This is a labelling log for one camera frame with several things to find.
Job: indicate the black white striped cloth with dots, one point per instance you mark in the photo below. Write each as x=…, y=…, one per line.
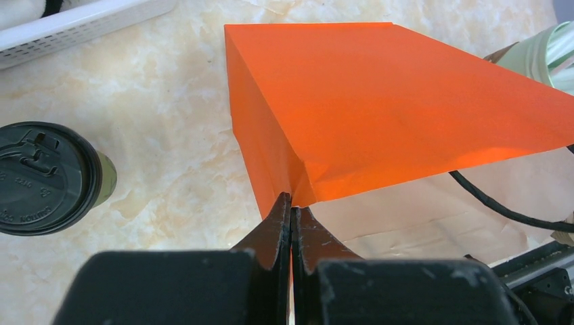
x=36, y=8

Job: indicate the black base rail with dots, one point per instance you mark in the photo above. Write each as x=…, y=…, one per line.
x=542, y=280

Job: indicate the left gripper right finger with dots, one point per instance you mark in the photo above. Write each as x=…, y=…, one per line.
x=333, y=285

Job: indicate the orange paper bag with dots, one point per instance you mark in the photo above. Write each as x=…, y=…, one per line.
x=401, y=146

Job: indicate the green paper coffee cup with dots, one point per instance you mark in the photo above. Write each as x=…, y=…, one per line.
x=109, y=179

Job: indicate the green straw holder cup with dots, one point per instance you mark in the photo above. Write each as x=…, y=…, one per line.
x=546, y=57

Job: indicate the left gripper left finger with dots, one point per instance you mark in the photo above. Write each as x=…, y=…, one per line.
x=247, y=284

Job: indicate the white plastic basket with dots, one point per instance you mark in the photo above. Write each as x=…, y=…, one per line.
x=29, y=41

